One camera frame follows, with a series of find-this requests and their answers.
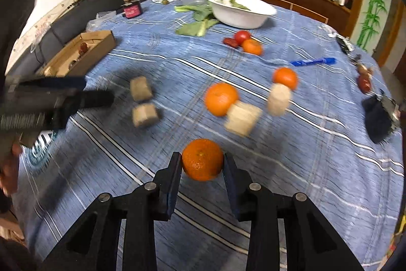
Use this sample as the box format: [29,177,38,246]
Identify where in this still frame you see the dark red round object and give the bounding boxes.
[357,63,374,93]

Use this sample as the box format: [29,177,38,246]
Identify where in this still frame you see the tangerine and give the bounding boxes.
[181,138,225,182]
[205,83,239,117]
[273,67,299,90]
[243,39,263,56]

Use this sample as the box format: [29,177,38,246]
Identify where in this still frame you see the white bowl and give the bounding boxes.
[205,0,277,29]

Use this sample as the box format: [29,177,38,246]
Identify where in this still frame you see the black leather sofa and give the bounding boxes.
[6,0,156,75]

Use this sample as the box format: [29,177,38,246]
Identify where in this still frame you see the green bok choy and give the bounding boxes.
[174,4,221,37]

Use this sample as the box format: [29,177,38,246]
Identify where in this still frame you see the dark jar red label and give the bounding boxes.
[121,0,142,19]

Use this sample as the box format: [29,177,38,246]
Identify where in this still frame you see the cardboard tray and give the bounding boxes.
[41,30,115,78]

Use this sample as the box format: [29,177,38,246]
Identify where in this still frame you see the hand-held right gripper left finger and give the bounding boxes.
[40,151,183,271]

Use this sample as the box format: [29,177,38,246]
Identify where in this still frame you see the blue marker pen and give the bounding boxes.
[289,57,337,66]

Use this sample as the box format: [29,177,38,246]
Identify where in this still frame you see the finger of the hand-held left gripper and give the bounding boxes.
[19,76,87,92]
[60,91,115,109]

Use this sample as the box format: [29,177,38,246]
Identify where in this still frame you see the person's left hand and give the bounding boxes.
[0,131,41,195]

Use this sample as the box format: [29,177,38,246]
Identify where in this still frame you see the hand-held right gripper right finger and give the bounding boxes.
[223,153,365,271]

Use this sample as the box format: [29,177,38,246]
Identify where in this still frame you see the red tomato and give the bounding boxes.
[234,30,252,43]

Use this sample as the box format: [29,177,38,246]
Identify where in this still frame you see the small green leaf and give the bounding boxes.
[219,0,252,11]

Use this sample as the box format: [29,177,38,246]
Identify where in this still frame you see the bamboo print panel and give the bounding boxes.
[355,0,394,52]

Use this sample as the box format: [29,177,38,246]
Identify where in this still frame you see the black pouch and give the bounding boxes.
[362,93,400,145]

